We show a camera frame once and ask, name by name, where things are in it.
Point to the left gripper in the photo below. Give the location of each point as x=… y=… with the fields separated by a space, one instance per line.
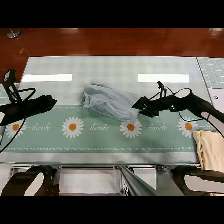
x=41 y=104

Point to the beige garment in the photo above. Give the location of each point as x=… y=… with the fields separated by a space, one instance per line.
x=211 y=148

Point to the silver frame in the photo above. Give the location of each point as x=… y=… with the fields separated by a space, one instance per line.
x=135 y=185

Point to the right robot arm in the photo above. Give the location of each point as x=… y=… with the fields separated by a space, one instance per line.
x=200 y=106

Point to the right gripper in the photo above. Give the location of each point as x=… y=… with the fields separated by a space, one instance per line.
x=155 y=105

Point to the grey-blue polo shirt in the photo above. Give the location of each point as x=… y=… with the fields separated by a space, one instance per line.
x=111 y=101

